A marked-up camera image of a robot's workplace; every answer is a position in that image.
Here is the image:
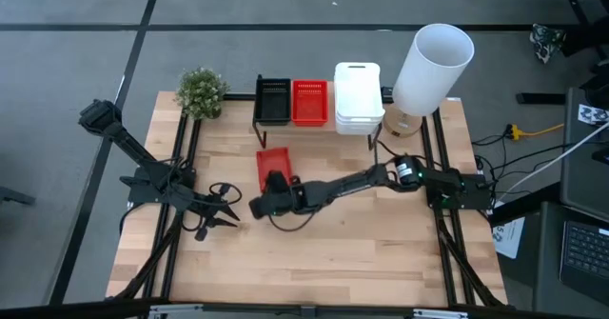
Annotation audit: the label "silver aluminium profile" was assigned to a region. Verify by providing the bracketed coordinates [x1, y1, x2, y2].
[147, 303, 470, 319]

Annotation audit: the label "white cylindrical lamp shade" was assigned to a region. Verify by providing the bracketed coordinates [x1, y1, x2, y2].
[383, 22, 476, 138]

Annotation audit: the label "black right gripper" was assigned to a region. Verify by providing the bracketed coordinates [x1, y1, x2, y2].
[248, 169, 305, 220]

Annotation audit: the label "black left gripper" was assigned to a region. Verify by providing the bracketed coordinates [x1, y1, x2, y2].
[187, 192, 241, 243]

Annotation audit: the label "black camera stand bar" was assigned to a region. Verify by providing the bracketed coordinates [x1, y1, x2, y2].
[0, 297, 609, 319]

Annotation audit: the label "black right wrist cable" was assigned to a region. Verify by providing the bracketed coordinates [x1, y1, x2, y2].
[267, 208, 318, 233]

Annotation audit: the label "white sticker with black print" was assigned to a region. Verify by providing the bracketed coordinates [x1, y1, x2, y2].
[577, 103, 609, 126]

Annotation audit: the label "person's shoe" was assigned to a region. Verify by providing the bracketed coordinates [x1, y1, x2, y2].
[528, 22, 567, 65]

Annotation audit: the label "black aluminium crossbar rail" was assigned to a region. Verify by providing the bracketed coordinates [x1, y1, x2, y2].
[222, 91, 258, 102]

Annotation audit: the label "white paper sheet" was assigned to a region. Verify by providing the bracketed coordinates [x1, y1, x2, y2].
[492, 203, 526, 261]

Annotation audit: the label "black plastic basket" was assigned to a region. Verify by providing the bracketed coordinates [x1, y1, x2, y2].
[253, 77, 292, 127]

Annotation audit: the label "white thick cable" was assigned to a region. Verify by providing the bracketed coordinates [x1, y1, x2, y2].
[503, 121, 609, 191]

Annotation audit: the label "black laptop keyboard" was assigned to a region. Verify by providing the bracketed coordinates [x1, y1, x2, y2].
[559, 220, 609, 307]

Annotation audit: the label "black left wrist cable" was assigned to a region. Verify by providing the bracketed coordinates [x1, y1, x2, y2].
[208, 181, 243, 207]

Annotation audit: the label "red plastic basket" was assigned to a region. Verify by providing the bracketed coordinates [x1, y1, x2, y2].
[256, 147, 294, 194]
[291, 79, 329, 128]

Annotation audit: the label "yellow power plug cable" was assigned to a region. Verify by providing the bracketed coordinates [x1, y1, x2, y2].
[504, 122, 565, 142]

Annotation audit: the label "grey chair foot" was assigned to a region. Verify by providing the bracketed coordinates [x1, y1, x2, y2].
[0, 185, 37, 207]

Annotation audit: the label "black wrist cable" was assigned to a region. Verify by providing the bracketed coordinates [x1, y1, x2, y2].
[208, 181, 243, 207]
[267, 208, 318, 233]

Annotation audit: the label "black side table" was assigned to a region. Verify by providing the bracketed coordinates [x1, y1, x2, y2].
[531, 199, 609, 319]

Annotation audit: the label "black slanted desk beam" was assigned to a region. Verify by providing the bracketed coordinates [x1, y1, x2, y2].
[487, 183, 562, 229]

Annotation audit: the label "small green potted plant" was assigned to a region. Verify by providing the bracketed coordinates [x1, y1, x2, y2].
[175, 66, 230, 121]

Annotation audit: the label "black floor bar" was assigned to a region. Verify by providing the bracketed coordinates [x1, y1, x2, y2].
[517, 91, 568, 106]

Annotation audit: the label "person's leg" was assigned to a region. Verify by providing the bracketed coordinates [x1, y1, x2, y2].
[560, 16, 609, 58]

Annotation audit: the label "black aluminium frame rails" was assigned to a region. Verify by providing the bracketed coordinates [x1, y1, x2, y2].
[418, 109, 505, 309]
[111, 111, 204, 306]

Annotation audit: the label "wooden shelf with black frame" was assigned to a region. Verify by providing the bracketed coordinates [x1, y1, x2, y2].
[250, 73, 383, 151]

